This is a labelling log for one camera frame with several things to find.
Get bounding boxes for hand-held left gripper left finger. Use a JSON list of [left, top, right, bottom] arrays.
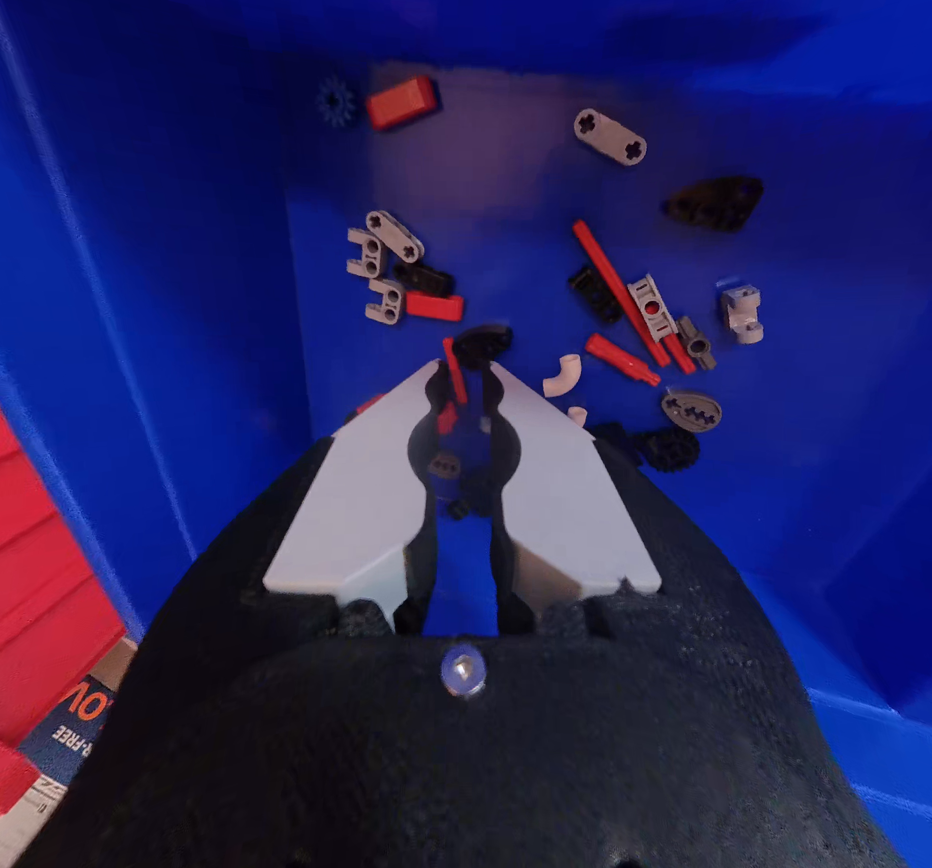
[[262, 358, 452, 629]]

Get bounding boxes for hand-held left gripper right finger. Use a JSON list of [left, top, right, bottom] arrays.
[[481, 362, 662, 614]]

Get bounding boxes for blue plastic bin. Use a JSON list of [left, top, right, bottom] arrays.
[[0, 0, 932, 868]]

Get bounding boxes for assorted lego parts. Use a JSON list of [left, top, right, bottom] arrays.
[[315, 74, 766, 519]]

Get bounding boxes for red plastic bin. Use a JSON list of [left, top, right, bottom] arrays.
[[0, 409, 128, 811]]

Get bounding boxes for printed cardboard box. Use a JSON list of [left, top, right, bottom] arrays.
[[0, 638, 139, 868]]

